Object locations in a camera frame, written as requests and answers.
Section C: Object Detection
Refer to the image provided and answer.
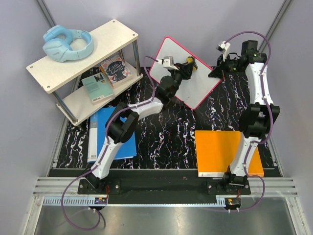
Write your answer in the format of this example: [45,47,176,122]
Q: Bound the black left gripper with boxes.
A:
[168,62,193,98]

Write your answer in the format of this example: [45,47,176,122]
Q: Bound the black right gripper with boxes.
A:
[208,55,241,81]

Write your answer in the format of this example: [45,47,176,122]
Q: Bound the pink framed whiteboard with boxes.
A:
[149,37,221,110]

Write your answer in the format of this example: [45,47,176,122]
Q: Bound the yellow whiteboard eraser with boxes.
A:
[186,56,198,71]

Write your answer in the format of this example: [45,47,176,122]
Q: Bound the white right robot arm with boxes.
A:
[213,51,280,194]

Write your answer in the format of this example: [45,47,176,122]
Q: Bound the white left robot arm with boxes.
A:
[85,56,198,194]

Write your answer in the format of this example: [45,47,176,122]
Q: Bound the Little Women book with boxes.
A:
[100,55,132,88]

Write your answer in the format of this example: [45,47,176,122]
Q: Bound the teal paperback book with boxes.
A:
[82,72,114,105]

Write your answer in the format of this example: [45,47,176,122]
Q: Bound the orange book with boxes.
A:
[195,130,264,177]

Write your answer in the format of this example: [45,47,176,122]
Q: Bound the blue folder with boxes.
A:
[87,107,137,163]

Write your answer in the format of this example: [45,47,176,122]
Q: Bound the light blue headphones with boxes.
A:
[43,25,94,63]

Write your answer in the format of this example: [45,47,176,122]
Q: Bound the white two-tier shelf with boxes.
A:
[26,19,143,126]

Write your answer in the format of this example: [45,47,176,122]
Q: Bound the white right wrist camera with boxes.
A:
[217,41,231,61]

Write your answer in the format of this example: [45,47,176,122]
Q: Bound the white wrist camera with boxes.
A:
[157,56,178,70]
[217,41,231,61]

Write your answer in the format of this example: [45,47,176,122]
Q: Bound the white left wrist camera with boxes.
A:
[157,56,178,70]

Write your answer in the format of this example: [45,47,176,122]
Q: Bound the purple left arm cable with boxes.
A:
[60,56,164,232]

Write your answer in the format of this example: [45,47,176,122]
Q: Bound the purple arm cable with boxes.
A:
[60,56,164,232]
[226,30,274,213]

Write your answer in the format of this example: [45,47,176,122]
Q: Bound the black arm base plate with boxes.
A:
[78,176,251,195]

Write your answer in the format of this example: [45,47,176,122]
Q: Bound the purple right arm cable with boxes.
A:
[226,30,274,213]

